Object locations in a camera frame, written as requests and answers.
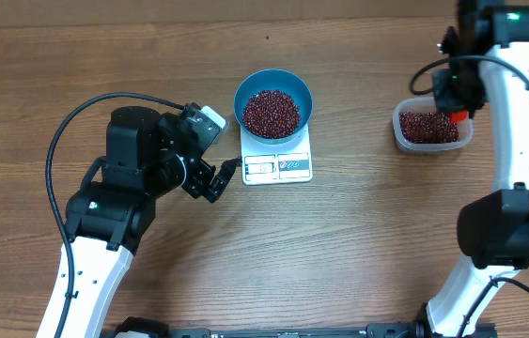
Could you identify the white digital kitchen scale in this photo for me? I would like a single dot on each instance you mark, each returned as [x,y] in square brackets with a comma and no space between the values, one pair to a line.
[267,164]

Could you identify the red beans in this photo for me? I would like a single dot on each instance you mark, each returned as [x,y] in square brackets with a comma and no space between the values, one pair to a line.
[271,114]

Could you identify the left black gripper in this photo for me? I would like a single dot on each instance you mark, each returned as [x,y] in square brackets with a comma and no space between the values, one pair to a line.
[203,172]

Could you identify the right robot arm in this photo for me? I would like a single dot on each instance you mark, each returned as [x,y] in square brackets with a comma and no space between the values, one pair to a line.
[485,61]

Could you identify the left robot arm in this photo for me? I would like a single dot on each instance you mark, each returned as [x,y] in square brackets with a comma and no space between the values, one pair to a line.
[148,155]

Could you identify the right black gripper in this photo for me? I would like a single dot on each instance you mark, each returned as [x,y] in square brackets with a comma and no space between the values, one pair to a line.
[444,84]

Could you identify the red scoop with blue handle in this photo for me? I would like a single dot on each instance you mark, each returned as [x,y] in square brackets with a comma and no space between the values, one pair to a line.
[458,117]

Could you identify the blue metal bowl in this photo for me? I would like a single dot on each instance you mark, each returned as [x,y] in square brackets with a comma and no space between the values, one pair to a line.
[274,79]

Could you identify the clear plastic container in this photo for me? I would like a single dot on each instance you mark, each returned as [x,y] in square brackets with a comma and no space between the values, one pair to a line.
[420,129]

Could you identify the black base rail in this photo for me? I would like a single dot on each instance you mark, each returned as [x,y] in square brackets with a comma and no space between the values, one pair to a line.
[141,327]

